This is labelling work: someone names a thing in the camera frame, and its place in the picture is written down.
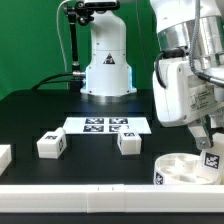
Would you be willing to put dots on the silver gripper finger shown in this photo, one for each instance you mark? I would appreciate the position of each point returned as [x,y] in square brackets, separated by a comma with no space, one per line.
[200,133]

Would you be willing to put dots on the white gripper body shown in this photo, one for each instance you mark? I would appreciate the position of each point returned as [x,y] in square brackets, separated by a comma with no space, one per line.
[185,98]

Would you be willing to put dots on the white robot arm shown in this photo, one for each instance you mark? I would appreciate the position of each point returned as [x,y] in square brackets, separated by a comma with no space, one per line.
[187,30]

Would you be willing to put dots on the paper sheet with markers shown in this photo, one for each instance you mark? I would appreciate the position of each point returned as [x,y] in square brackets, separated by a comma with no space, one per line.
[105,125]

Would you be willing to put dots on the white front fence bar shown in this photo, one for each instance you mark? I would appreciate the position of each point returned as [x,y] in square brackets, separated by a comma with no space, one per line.
[111,198]

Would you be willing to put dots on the white fence bar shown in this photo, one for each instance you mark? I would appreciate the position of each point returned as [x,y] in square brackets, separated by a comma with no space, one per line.
[111,198]
[5,157]

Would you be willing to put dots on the white left fence bar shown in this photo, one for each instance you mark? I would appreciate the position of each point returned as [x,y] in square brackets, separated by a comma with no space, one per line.
[5,157]

